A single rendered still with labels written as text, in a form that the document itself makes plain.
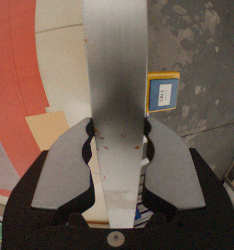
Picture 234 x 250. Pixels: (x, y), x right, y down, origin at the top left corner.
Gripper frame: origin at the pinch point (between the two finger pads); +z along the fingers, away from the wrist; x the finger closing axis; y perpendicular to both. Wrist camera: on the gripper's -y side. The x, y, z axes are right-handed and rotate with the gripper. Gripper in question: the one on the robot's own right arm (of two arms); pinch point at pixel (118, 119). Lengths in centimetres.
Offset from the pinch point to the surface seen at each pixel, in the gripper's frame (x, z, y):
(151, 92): 9.2, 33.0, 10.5
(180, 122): 73, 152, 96
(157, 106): 11.3, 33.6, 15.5
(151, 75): 9.1, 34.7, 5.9
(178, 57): 59, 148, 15
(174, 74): 16.9, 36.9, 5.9
